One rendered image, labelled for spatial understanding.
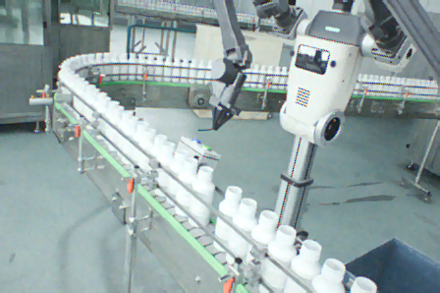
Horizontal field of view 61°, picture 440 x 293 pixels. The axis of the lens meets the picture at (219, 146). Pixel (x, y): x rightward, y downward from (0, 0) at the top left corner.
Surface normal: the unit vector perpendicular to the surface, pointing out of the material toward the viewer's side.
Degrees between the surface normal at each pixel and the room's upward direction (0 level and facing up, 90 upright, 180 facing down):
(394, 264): 90
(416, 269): 90
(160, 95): 90
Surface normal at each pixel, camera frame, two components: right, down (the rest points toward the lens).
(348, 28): -0.78, 0.12
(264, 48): 0.33, 0.39
